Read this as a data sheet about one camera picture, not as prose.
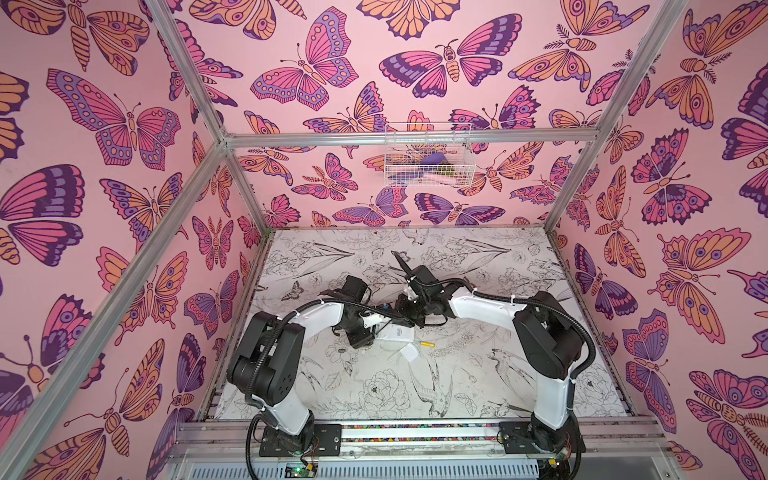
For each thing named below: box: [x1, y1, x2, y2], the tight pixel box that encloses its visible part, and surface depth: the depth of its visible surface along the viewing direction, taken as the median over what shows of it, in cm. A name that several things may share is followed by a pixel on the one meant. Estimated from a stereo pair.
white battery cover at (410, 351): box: [400, 342, 419, 362], surface depth 91 cm
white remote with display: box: [374, 323, 415, 343], surface depth 92 cm
